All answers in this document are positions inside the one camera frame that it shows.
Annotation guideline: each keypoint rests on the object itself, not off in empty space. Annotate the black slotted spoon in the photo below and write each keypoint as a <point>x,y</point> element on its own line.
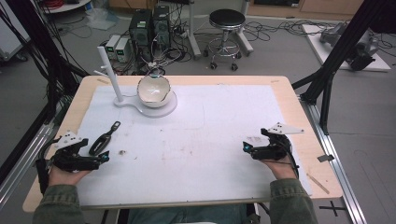
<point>100,143</point>

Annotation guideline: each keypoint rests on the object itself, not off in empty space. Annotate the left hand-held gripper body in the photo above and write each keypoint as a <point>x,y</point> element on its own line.
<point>73,161</point>

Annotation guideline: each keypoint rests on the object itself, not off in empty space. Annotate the grey machine on floor board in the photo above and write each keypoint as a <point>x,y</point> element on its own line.
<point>362,49</point>

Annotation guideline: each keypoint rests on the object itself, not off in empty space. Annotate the black computer tower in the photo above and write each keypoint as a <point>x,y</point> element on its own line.
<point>140,31</point>
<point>162,25</point>

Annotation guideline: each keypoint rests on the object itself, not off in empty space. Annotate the black metal frame strut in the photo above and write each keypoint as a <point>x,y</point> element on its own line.
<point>336,56</point>
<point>46,53</point>

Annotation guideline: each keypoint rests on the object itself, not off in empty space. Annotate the white floor board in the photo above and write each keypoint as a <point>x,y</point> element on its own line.
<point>317,46</point>

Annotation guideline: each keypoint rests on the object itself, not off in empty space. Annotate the grey tape piece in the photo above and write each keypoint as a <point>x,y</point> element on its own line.
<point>325,158</point>

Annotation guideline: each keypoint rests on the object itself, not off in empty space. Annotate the person's left hand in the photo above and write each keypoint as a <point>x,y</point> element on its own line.
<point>63,176</point>

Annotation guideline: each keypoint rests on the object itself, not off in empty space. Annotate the white bowl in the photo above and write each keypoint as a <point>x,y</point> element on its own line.
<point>154,90</point>

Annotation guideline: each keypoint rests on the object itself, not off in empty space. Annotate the white table mat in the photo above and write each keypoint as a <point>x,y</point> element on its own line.
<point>202,149</point>

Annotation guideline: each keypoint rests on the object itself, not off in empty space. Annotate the white power supply unit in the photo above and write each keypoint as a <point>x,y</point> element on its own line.
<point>122,49</point>
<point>112,46</point>

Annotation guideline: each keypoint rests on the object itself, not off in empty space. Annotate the person's legs in jeans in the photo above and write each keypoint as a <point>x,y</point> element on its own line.
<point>186,214</point>

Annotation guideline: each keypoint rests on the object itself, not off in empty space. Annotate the white stand with pole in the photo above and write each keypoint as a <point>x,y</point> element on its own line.
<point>113,81</point>

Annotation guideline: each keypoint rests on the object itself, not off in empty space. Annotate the black round stool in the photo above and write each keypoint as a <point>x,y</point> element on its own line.
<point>226,19</point>

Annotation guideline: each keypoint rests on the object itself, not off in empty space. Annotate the person's right hand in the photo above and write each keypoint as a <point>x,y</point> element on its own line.
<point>281,169</point>

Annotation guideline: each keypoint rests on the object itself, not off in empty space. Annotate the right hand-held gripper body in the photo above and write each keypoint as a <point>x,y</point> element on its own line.
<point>277,146</point>

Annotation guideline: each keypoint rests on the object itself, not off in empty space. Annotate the aluminium rail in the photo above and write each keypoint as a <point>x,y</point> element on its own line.
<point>336,161</point>
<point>21,155</point>

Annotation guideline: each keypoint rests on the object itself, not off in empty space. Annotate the wooden stick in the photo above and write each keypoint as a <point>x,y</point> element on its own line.
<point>317,183</point>

